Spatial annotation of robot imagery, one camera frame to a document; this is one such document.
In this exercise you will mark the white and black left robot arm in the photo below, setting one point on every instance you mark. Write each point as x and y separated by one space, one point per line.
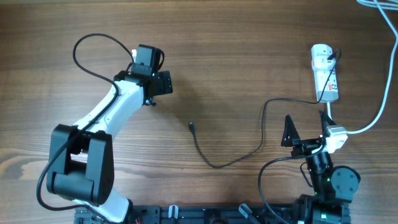
81 162

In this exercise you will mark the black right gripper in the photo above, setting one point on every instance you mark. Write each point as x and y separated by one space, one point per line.
293 139

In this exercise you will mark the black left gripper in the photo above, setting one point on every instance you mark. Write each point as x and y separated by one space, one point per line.
163 84

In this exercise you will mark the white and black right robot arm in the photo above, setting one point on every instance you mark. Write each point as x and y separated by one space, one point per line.
333 186

